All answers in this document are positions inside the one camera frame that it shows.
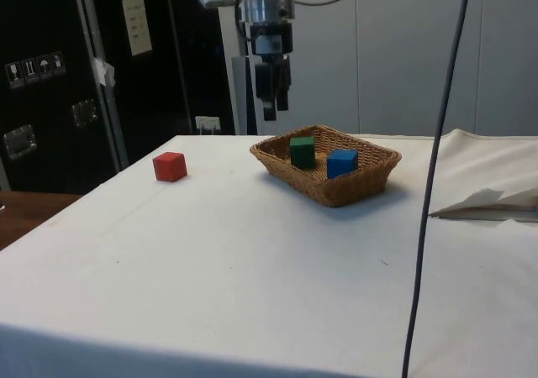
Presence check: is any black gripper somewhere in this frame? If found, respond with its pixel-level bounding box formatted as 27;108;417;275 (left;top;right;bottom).
249;21;294;122

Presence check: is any wicker basket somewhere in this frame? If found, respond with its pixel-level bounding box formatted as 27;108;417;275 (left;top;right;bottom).
249;124;403;208

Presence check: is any pale locker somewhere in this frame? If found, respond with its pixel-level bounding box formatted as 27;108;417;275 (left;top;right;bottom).
214;0;359;137

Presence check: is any green cube block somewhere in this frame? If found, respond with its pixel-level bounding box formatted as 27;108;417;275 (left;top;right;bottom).
288;135;317;170

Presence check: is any blue cube block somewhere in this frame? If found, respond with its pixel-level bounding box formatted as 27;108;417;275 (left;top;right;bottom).
325;148;360;181

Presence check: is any red cube block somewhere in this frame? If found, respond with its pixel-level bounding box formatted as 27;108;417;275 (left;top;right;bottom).
151;150;188;183

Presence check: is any black cabinet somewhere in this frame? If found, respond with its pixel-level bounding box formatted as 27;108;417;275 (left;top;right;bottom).
0;0;237;195

